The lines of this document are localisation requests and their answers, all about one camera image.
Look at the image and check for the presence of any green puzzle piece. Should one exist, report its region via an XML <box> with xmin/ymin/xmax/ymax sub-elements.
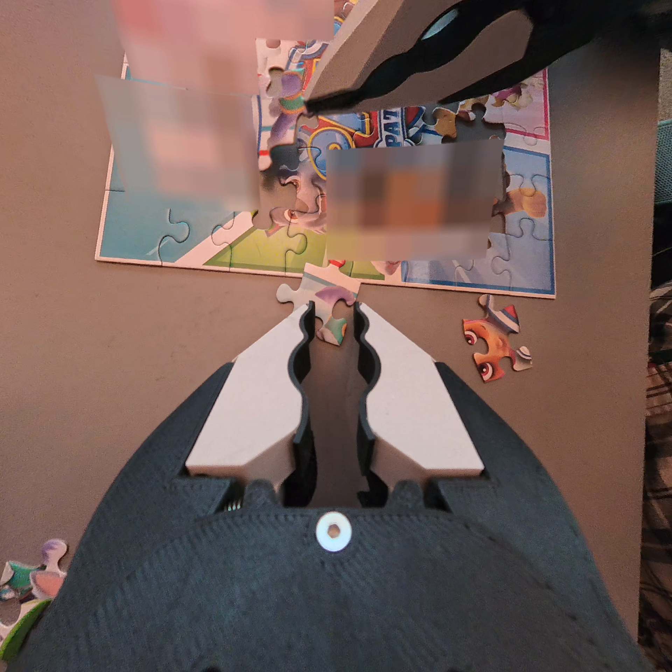
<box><xmin>0</xmin><ymin>598</ymin><xmax>53</xmax><ymax>649</ymax></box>

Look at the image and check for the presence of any orange dog face puzzle piece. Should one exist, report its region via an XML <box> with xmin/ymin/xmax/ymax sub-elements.
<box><xmin>462</xmin><ymin>294</ymin><xmax>533</xmax><ymax>383</ymax></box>

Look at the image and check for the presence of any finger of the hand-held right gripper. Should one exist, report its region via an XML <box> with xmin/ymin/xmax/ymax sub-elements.
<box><xmin>304</xmin><ymin>0</ymin><xmax>459</xmax><ymax>114</ymax></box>
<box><xmin>361</xmin><ymin>9</ymin><xmax>534</xmax><ymax>114</ymax></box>

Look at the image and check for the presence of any dark teal chair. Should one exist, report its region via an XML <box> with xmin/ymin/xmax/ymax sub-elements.
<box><xmin>653</xmin><ymin>118</ymin><xmax>672</xmax><ymax>211</ymax></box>

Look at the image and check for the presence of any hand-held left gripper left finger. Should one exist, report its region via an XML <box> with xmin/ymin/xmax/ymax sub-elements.
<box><xmin>185</xmin><ymin>303</ymin><xmax>319</xmax><ymax>508</ymax></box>

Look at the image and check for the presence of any cartoon jigsaw puzzle piece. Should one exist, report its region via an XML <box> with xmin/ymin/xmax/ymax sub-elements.
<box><xmin>276</xmin><ymin>262</ymin><xmax>362</xmax><ymax>346</ymax></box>

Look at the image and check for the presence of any person's torso plaid shirt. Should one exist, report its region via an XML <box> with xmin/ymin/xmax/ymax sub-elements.
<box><xmin>638</xmin><ymin>286</ymin><xmax>672</xmax><ymax>672</ymax></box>

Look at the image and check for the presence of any assembled cartoon jigsaw puzzle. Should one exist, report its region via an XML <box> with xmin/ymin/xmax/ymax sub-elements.
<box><xmin>94</xmin><ymin>0</ymin><xmax>557</xmax><ymax>300</ymax></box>

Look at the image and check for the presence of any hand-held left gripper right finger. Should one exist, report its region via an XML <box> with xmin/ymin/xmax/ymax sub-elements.
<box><xmin>354</xmin><ymin>302</ymin><xmax>486</xmax><ymax>507</ymax></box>

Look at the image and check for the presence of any brown desk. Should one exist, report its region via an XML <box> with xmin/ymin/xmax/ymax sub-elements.
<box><xmin>0</xmin><ymin>0</ymin><xmax>662</xmax><ymax>672</ymax></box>

